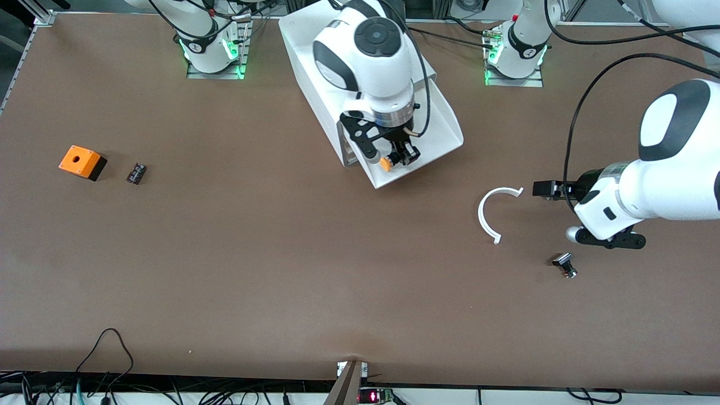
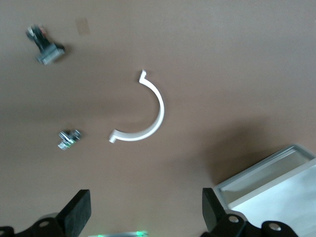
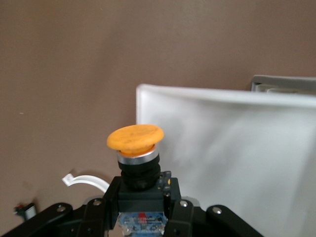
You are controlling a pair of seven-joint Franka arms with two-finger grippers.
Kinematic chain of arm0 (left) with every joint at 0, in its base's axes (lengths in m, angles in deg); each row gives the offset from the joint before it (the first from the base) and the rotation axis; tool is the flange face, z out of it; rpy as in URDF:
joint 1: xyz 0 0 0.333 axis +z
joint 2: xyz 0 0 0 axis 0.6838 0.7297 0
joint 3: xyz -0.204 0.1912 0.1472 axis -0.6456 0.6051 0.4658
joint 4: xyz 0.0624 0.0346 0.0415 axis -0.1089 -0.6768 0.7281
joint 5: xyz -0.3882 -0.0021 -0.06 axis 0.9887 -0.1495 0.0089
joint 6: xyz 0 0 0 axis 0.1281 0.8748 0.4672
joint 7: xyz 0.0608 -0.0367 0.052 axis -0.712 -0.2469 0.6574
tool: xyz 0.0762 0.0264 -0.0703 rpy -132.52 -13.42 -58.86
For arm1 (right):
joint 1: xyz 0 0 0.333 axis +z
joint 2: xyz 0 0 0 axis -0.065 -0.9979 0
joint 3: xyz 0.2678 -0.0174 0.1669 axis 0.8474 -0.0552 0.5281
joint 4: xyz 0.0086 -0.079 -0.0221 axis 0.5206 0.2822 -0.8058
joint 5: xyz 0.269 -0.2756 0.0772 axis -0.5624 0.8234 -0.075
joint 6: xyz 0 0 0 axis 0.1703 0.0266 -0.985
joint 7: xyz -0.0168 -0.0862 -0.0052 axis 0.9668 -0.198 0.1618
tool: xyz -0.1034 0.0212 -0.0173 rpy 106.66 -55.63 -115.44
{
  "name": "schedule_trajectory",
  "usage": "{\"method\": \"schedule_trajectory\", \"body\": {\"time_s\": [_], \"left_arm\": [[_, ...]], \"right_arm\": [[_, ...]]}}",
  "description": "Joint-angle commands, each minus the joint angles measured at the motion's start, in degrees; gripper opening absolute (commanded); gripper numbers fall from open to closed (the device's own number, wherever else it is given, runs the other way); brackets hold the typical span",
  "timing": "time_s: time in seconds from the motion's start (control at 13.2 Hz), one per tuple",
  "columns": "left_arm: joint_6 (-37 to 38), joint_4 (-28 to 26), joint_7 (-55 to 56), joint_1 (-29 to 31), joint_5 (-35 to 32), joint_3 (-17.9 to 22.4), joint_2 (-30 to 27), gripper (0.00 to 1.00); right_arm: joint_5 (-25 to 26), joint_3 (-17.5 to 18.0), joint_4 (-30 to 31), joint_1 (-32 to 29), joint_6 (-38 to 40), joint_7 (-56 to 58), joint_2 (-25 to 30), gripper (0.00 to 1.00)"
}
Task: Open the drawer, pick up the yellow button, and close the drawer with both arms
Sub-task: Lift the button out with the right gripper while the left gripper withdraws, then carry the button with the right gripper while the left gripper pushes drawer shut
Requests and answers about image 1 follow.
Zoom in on black table cable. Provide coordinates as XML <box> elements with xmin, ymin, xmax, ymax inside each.
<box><xmin>408</xmin><ymin>17</ymin><xmax>496</xmax><ymax>48</ymax></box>

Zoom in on black looped cable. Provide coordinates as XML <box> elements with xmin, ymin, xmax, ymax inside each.
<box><xmin>76</xmin><ymin>328</ymin><xmax>134</xmax><ymax>389</ymax></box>

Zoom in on black square push switch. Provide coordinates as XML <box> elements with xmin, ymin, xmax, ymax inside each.
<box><xmin>552</xmin><ymin>253</ymin><xmax>578</xmax><ymax>279</ymax></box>

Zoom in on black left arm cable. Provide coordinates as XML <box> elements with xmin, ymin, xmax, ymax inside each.
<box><xmin>543</xmin><ymin>0</ymin><xmax>720</xmax><ymax>214</ymax></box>

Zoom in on orange box with hole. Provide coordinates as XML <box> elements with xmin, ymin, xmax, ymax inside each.
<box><xmin>58</xmin><ymin>145</ymin><xmax>107</xmax><ymax>182</ymax></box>

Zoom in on tangled black floor cables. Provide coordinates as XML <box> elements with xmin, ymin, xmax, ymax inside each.
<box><xmin>0</xmin><ymin>370</ymin><xmax>316</xmax><ymax>405</ymax></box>

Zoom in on brown post with white brackets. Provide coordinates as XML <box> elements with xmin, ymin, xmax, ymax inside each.
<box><xmin>323</xmin><ymin>360</ymin><xmax>370</xmax><ymax>405</ymax></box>

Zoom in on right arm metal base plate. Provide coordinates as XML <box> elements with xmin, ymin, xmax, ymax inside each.
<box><xmin>186</xmin><ymin>14</ymin><xmax>252</xmax><ymax>80</ymax></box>

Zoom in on white drawer cabinet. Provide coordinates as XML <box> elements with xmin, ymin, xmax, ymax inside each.
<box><xmin>278</xmin><ymin>0</ymin><xmax>438</xmax><ymax>167</ymax></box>

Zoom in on white semicircular clamp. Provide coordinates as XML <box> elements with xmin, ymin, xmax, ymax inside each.
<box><xmin>478</xmin><ymin>187</ymin><xmax>524</xmax><ymax>245</ymax></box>

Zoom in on white plastic drawer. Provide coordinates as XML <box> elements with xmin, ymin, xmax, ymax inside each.
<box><xmin>344</xmin><ymin>76</ymin><xmax>465</xmax><ymax>190</ymax></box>

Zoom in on aluminium frame corner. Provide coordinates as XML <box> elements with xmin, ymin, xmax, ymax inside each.
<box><xmin>31</xmin><ymin>0</ymin><xmax>57</xmax><ymax>26</ymax></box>

